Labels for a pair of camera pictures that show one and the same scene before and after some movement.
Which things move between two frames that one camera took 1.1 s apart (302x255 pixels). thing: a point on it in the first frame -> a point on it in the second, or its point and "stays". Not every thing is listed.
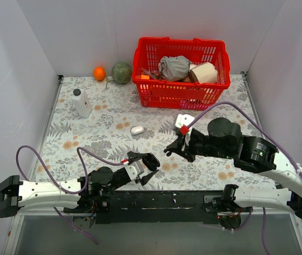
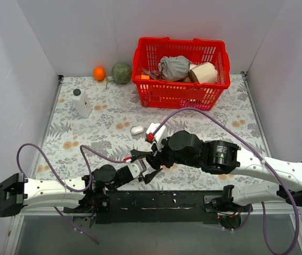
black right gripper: x=183 y=145 -> x=153 y=159
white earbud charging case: x=137 y=129 stays
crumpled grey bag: x=174 y=67 stays
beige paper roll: x=203 y=73 stays
